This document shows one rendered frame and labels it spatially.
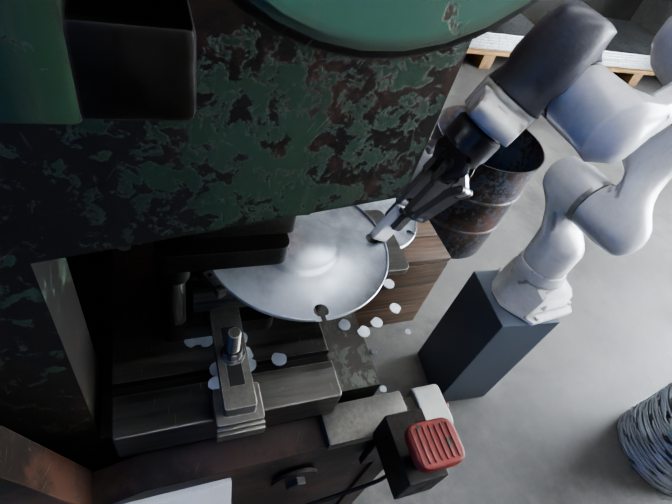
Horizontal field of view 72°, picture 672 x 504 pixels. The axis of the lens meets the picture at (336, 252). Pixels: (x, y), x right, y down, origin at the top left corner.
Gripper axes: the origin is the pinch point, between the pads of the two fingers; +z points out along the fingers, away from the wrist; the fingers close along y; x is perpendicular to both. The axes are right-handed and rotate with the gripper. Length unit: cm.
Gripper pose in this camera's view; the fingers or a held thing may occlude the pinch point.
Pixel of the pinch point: (390, 223)
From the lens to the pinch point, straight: 76.3
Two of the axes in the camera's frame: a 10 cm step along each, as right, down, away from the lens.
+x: -7.5, -1.8, -6.4
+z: -5.8, 6.4, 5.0
